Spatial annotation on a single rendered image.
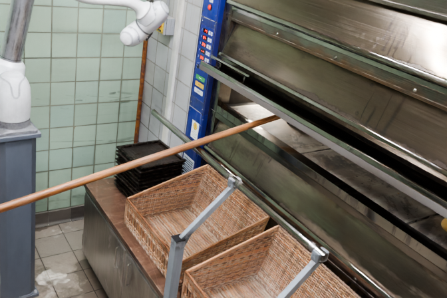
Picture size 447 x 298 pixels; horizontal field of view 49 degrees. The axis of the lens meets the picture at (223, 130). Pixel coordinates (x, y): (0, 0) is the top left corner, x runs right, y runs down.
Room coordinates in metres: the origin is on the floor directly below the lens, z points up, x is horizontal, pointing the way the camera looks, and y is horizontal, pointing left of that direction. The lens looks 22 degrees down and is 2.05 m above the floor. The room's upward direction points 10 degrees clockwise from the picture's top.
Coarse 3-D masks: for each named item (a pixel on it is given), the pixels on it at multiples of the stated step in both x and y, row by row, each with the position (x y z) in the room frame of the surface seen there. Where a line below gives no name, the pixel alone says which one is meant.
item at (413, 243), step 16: (224, 112) 2.41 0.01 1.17; (256, 128) 2.22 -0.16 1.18; (272, 144) 2.08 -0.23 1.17; (288, 160) 1.99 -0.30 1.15; (304, 160) 1.94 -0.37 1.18; (320, 176) 1.83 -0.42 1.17; (336, 192) 1.75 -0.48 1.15; (352, 192) 1.72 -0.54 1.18; (368, 208) 1.62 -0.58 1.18; (384, 224) 1.55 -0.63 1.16; (400, 224) 1.54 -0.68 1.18; (400, 240) 1.49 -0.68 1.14; (416, 240) 1.45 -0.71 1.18; (432, 256) 1.39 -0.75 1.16
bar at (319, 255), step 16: (176, 128) 2.07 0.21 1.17; (208, 160) 1.82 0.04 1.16; (224, 176) 1.72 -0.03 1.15; (224, 192) 1.67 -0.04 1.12; (208, 208) 1.63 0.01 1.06; (272, 208) 1.51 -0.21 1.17; (192, 224) 1.59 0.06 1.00; (288, 224) 1.42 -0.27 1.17; (176, 240) 1.54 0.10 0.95; (304, 240) 1.35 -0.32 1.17; (176, 256) 1.54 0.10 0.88; (320, 256) 1.28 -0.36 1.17; (176, 272) 1.54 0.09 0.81; (304, 272) 1.27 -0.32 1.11; (176, 288) 1.55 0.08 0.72; (288, 288) 1.25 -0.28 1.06
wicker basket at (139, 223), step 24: (144, 192) 2.18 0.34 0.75; (168, 192) 2.27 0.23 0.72; (192, 192) 2.36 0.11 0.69; (216, 192) 2.28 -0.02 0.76; (240, 192) 2.16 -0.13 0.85; (144, 216) 2.19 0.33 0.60; (168, 216) 2.25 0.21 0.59; (192, 216) 2.29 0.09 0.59; (216, 216) 2.20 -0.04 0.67; (264, 216) 2.00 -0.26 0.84; (144, 240) 1.95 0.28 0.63; (168, 240) 2.04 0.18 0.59; (192, 240) 2.07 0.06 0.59; (216, 240) 2.10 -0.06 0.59; (240, 240) 1.89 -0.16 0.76; (192, 264) 1.75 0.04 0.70; (216, 264) 1.82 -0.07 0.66
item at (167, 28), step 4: (168, 16) 2.95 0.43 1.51; (168, 20) 2.88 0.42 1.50; (172, 20) 2.90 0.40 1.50; (164, 24) 2.87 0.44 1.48; (168, 24) 2.88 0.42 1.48; (172, 24) 2.90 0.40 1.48; (160, 28) 2.89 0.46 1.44; (164, 28) 2.87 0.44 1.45; (168, 28) 2.88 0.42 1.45; (172, 28) 2.90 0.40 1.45; (160, 32) 2.89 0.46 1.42; (164, 32) 2.87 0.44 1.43; (168, 32) 2.89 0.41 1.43; (172, 32) 2.90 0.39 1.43
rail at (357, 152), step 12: (216, 72) 2.25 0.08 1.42; (240, 84) 2.10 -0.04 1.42; (264, 96) 1.96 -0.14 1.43; (300, 120) 1.77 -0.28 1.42; (324, 132) 1.67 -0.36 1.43; (348, 144) 1.58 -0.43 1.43; (360, 156) 1.53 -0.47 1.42; (384, 168) 1.45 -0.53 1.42; (408, 180) 1.38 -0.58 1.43; (420, 192) 1.33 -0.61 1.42; (432, 192) 1.32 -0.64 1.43; (444, 204) 1.27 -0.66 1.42
